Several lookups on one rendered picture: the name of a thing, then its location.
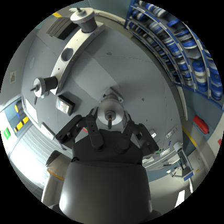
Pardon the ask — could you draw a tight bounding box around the silver driver rack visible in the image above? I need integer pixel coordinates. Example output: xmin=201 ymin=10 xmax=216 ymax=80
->
xmin=50 ymin=21 xmax=106 ymax=95

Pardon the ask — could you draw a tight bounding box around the white printed paper sheet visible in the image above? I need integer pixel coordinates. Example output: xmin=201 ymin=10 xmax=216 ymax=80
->
xmin=25 ymin=98 xmax=39 ymax=124

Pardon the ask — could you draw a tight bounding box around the small black box white label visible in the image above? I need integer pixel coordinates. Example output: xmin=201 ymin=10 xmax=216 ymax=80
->
xmin=55 ymin=94 xmax=76 ymax=117

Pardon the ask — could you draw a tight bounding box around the grey roller shutter door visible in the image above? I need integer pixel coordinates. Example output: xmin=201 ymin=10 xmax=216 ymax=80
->
xmin=7 ymin=122 xmax=74 ymax=198

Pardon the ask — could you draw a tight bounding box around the yellow barrier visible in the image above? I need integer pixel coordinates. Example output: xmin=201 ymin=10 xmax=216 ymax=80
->
xmin=13 ymin=116 xmax=30 ymax=133

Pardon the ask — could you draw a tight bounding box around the black bit with yellow band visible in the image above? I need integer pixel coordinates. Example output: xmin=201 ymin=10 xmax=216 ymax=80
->
xmin=105 ymin=113 xmax=114 ymax=130

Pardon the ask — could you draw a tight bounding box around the white paper label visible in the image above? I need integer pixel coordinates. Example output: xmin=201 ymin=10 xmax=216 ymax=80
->
xmin=9 ymin=70 xmax=17 ymax=84

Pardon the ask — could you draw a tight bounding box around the grey torque screwdriver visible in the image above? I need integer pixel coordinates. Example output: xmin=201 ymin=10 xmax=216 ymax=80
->
xmin=96 ymin=93 xmax=126 ymax=127
xmin=70 ymin=7 xmax=98 ymax=33
xmin=30 ymin=75 xmax=59 ymax=99

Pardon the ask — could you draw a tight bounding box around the blue shelf unit with reels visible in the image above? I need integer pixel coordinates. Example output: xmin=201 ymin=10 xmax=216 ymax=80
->
xmin=123 ymin=0 xmax=224 ymax=113

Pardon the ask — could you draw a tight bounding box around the grey bit strip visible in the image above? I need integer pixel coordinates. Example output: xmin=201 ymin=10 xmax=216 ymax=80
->
xmin=165 ymin=124 xmax=180 ymax=140

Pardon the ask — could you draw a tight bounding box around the red fire extinguisher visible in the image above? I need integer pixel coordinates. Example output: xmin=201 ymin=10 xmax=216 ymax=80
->
xmin=193 ymin=115 xmax=210 ymax=135

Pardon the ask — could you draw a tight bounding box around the green wall box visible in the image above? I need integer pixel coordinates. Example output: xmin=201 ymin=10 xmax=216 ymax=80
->
xmin=3 ymin=127 xmax=12 ymax=140

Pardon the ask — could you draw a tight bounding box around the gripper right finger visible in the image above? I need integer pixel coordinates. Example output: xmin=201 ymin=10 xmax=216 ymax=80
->
xmin=120 ymin=111 xmax=160 ymax=155

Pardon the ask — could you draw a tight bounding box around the white stand with blue base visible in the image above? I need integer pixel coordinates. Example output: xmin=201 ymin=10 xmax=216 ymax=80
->
xmin=172 ymin=141 xmax=195 ymax=182

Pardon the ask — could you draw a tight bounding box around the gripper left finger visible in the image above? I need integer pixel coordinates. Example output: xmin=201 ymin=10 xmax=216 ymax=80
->
xmin=55 ymin=107 xmax=104 ymax=152

